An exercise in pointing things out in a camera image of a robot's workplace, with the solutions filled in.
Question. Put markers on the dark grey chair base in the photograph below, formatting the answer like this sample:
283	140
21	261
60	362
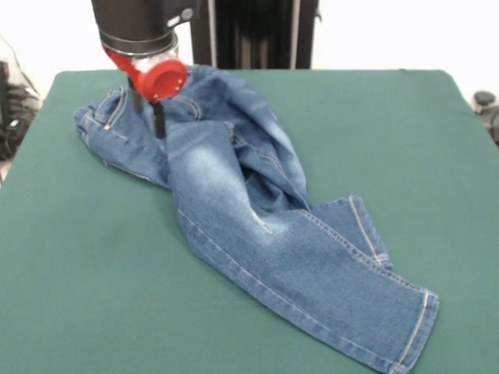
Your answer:
485	99

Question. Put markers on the blue denim jeans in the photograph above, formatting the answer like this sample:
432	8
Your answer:
292	253

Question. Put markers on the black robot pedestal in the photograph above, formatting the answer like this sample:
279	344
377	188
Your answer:
257	35

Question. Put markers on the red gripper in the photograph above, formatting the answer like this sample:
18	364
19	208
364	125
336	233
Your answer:
163	82

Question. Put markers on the black equipment pile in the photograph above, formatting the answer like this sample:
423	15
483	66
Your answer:
15	105

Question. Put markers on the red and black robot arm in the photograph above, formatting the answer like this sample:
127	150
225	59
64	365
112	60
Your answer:
136	23

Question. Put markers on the dark green table cloth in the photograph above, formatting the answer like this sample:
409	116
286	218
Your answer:
78	272

